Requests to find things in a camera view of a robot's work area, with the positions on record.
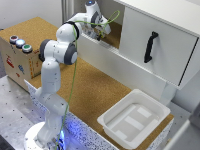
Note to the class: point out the blue button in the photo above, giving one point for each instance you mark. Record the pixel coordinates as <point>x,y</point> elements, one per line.
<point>20,43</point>

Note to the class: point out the white cabinet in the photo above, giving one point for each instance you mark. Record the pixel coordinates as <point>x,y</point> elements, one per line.
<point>110,63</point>

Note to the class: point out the red button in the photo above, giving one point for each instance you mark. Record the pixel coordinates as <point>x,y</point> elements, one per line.
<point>14,38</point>

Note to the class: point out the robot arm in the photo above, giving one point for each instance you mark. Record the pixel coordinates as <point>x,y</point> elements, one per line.
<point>50,75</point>

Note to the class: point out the white sliding door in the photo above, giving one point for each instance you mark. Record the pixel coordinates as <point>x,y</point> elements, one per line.
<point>170,50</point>

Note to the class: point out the green button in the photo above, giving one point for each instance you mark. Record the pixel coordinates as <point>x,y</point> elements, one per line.
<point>26,48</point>

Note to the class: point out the wooden drawer box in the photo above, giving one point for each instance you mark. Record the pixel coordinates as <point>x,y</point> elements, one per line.
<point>25,31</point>

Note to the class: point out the white plastic box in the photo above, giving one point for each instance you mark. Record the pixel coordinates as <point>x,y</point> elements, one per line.
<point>133,118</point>

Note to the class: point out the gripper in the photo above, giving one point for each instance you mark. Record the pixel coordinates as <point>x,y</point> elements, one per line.
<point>96,30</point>

